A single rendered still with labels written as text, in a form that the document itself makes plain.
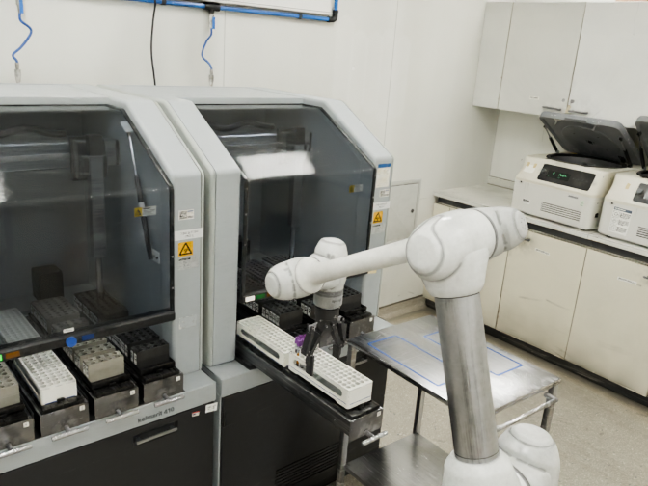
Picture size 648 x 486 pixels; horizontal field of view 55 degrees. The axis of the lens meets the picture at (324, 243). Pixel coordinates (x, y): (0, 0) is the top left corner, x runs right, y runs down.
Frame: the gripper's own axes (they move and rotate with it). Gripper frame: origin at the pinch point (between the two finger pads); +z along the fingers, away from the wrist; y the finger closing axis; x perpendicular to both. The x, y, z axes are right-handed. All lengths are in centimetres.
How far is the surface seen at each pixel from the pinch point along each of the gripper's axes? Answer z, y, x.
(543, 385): 6, 60, -43
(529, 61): -96, 258, 109
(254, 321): 1.5, 0.5, 40.0
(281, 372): 7.3, -6.8, 12.7
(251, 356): 9.2, -6.8, 30.3
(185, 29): -99, 30, 149
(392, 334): 5.7, 44.2, 11.2
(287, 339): 1.5, 2.2, 21.7
